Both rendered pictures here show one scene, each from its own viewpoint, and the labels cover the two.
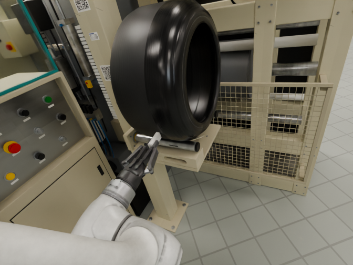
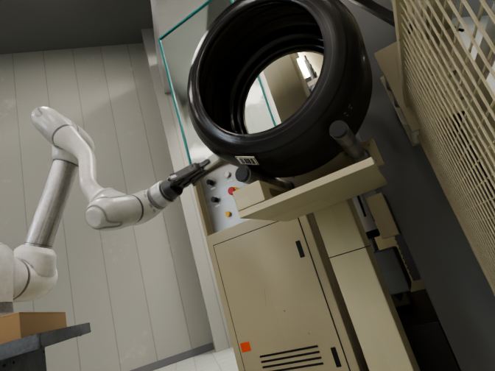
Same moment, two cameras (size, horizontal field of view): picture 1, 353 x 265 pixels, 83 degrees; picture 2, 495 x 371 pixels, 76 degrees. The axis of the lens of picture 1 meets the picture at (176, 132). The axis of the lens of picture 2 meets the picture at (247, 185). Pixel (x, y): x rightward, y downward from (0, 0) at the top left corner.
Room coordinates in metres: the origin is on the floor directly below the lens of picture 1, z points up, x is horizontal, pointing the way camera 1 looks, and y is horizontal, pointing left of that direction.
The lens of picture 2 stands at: (0.55, -0.90, 0.62)
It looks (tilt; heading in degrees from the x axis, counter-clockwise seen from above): 16 degrees up; 81
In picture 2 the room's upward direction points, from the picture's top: 17 degrees counter-clockwise
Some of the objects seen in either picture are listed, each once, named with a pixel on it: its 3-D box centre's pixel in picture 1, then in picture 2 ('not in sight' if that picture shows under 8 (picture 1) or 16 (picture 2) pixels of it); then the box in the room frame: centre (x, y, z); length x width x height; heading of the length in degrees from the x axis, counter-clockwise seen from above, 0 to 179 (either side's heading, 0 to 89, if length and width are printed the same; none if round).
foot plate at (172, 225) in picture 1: (167, 212); not in sight; (1.02, 0.22, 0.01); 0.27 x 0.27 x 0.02; 56
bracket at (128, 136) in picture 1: (148, 122); (323, 174); (0.99, 0.14, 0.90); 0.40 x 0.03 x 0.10; 146
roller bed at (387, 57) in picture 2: not in sight; (417, 91); (1.33, -0.03, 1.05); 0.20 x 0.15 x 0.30; 56
